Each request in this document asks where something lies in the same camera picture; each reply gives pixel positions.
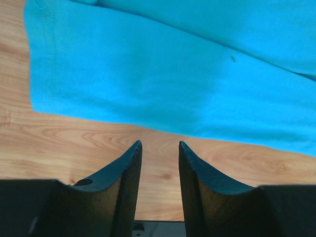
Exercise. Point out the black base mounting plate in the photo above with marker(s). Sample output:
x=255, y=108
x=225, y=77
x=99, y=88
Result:
x=158, y=229

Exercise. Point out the light blue t-shirt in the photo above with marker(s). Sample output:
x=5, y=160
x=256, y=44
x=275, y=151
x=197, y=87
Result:
x=233, y=70

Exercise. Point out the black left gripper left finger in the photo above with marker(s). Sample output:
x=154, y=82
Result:
x=100, y=205

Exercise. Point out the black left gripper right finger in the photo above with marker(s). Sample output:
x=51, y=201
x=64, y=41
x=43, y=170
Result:
x=216, y=205

